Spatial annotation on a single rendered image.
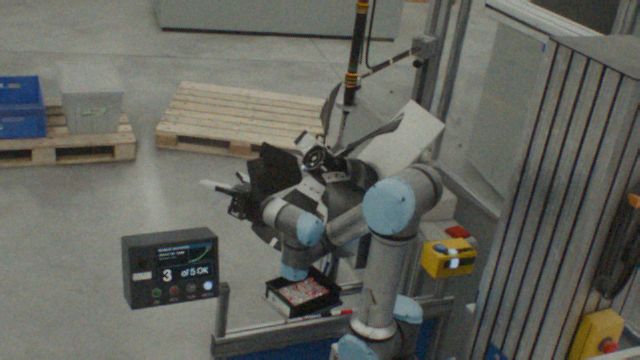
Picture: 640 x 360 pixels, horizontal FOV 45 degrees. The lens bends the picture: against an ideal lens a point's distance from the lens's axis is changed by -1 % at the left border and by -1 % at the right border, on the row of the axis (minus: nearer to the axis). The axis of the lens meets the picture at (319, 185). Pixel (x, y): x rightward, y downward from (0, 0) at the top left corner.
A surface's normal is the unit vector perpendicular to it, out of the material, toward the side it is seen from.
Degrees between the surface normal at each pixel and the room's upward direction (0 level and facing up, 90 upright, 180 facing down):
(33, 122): 90
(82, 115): 94
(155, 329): 0
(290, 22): 90
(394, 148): 50
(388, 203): 82
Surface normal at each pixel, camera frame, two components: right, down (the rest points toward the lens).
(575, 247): -0.89, 0.11
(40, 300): 0.13, -0.88
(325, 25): 0.25, 0.48
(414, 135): -0.61, -0.50
